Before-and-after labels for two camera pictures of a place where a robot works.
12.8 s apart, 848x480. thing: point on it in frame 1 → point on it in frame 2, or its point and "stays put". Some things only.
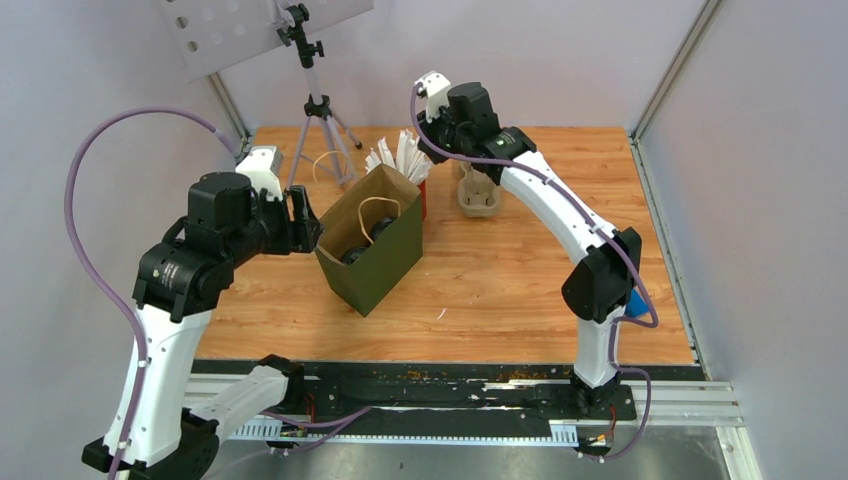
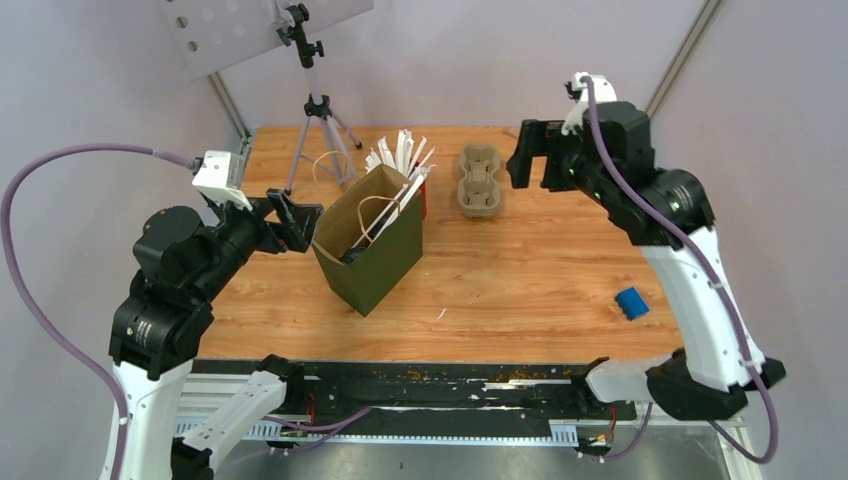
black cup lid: (351, 254) stays put
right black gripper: (428, 129) → (539, 138)
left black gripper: (300, 234) stays put
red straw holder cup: (422, 187) stays put
